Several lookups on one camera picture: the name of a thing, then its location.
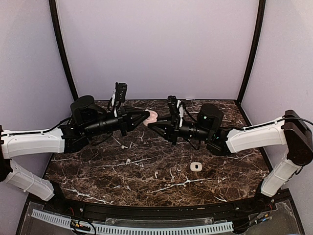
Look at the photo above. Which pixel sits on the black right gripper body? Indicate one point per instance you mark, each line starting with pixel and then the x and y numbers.
pixel 177 120

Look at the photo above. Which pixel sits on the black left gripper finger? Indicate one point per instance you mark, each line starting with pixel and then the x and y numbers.
pixel 134 111
pixel 133 119

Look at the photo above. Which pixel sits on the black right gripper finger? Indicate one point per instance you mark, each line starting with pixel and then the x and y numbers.
pixel 165 129
pixel 167 117

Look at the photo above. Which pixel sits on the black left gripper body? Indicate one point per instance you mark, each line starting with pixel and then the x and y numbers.
pixel 122 119

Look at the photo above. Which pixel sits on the pink earbud charging case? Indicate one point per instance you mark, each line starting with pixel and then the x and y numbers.
pixel 151 119

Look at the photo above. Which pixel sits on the white charging case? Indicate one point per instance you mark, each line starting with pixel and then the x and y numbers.
pixel 196 166

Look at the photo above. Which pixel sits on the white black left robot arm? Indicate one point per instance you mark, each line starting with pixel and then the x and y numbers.
pixel 88 120

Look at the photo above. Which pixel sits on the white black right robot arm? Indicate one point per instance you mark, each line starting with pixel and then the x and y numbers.
pixel 289 130

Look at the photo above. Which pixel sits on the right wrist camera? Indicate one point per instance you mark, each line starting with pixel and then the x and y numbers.
pixel 176 107

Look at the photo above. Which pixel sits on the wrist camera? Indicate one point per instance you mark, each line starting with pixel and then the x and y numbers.
pixel 118 97
pixel 176 107

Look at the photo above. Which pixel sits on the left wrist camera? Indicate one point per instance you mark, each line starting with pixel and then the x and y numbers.
pixel 118 97

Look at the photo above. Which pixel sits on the black front aluminium rail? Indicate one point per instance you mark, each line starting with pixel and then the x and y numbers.
pixel 226 210

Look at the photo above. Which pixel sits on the white slotted cable duct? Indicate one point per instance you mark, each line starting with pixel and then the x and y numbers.
pixel 114 226

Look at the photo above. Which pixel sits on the black left frame post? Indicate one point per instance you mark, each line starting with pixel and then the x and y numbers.
pixel 61 48

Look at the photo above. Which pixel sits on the black frame post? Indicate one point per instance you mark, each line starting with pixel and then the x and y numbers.
pixel 61 48
pixel 253 50

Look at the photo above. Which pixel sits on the black right frame post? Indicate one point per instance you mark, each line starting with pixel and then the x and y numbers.
pixel 253 50

